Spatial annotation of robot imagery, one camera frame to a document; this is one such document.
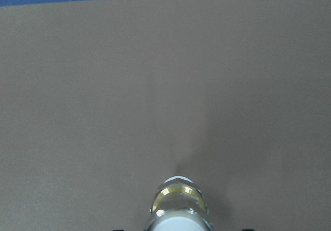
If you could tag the white brass PPR valve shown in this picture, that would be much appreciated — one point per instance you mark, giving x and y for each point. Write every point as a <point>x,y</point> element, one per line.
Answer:
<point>178,205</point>

